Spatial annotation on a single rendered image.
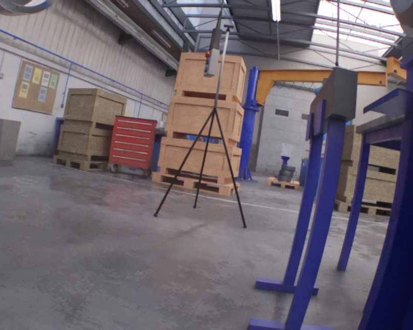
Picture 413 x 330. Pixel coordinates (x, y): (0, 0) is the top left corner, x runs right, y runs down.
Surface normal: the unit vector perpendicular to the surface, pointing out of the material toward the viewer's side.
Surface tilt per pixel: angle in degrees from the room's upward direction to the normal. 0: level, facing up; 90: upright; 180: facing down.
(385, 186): 90
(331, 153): 90
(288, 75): 90
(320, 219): 90
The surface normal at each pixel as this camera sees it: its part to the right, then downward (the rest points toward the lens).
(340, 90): -0.16, 0.02
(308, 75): -0.66, -0.07
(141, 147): 0.15, 0.07
